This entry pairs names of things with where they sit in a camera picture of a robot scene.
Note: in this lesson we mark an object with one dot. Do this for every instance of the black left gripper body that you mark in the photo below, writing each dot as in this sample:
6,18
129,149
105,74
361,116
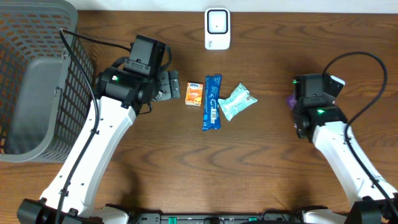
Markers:
166,85

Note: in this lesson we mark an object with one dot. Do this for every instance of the orange snack packet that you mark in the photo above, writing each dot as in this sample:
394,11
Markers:
194,94

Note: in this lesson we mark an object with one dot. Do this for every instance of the blue Oreo cookie pack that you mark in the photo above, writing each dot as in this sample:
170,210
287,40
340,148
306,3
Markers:
211,115

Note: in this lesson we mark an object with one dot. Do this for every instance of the mint green wipes pack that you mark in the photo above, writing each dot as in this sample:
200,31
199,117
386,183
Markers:
239,100

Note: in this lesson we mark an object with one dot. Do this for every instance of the purple sanitary pad pack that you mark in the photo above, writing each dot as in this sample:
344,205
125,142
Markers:
291,101

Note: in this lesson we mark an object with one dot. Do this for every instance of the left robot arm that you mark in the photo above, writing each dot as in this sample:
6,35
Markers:
70,198

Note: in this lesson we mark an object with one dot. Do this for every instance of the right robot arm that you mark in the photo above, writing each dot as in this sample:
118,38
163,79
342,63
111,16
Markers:
316,117

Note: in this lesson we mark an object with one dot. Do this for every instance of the white barcode scanner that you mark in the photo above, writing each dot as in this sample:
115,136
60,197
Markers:
217,28

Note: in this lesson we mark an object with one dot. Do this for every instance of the grey plastic mesh basket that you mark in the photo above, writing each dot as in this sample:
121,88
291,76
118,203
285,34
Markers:
45,97

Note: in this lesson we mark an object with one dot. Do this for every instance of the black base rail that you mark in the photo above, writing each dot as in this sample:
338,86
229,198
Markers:
158,218

